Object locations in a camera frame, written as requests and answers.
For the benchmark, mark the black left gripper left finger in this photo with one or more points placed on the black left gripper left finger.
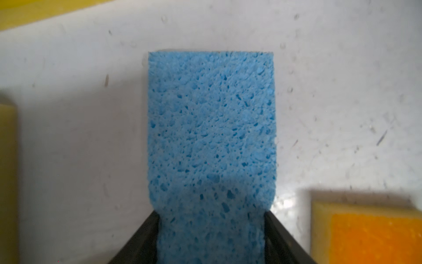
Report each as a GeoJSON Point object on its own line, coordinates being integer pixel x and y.
{"type": "Point", "coordinates": [141, 248]}

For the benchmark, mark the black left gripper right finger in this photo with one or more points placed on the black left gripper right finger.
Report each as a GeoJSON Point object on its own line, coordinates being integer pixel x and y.
{"type": "Point", "coordinates": [280, 246]}

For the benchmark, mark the green sponge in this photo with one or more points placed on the green sponge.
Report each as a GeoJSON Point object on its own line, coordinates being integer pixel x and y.
{"type": "Point", "coordinates": [9, 186]}

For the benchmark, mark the light blue sponge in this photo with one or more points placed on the light blue sponge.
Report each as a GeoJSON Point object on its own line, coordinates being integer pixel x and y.
{"type": "Point", "coordinates": [211, 154]}

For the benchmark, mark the yellow shelf unit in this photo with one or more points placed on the yellow shelf unit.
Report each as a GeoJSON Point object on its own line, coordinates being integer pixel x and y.
{"type": "Point", "coordinates": [18, 13]}

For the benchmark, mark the orange sponge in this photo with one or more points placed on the orange sponge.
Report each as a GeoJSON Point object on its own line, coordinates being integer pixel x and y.
{"type": "Point", "coordinates": [358, 234]}

